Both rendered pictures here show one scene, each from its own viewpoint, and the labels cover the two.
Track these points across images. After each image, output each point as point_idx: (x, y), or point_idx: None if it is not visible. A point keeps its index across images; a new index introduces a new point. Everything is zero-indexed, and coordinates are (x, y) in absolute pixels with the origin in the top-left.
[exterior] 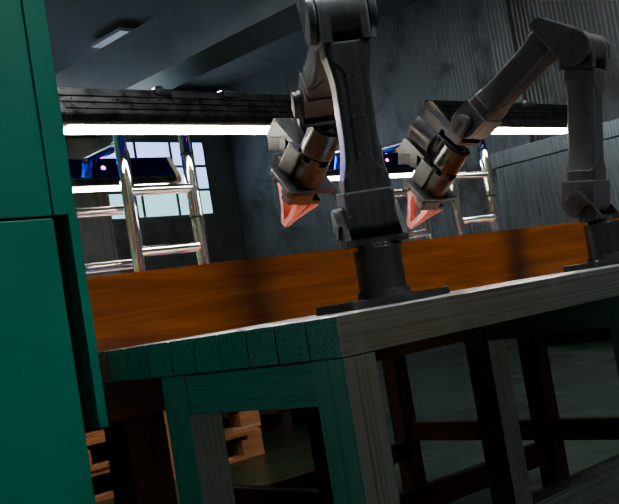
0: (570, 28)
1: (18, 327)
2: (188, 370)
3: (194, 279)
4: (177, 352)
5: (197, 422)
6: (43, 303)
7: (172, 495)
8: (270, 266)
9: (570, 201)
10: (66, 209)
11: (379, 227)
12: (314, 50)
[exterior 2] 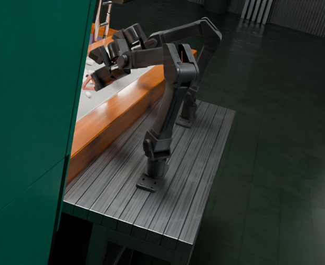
0: (216, 33)
1: (48, 206)
2: (111, 227)
3: (81, 153)
4: (107, 220)
5: (105, 241)
6: (55, 193)
7: (54, 236)
8: (98, 136)
9: (185, 95)
10: (69, 152)
11: (161, 151)
12: (153, 62)
